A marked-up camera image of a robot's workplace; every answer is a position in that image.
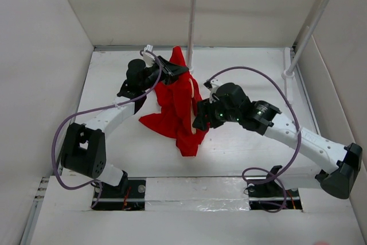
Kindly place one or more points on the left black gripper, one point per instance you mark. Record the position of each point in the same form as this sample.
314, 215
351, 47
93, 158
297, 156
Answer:
170, 70

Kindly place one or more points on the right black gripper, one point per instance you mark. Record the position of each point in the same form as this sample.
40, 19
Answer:
206, 107

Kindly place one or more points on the beige plastic clothes hanger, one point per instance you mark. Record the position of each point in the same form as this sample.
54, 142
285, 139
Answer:
192, 114

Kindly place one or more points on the red t shirt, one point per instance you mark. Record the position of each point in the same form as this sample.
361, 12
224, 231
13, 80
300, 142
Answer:
173, 121

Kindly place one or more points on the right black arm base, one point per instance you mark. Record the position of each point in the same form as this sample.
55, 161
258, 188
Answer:
270, 197

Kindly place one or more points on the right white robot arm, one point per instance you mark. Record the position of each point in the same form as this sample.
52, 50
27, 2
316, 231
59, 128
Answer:
339, 164

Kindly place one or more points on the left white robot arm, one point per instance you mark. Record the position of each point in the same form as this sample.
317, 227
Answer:
84, 147

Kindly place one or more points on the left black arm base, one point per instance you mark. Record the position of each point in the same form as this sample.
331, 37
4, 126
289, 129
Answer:
129, 198

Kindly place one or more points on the white and silver clothes rack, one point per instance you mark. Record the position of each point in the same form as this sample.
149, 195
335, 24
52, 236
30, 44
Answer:
285, 25

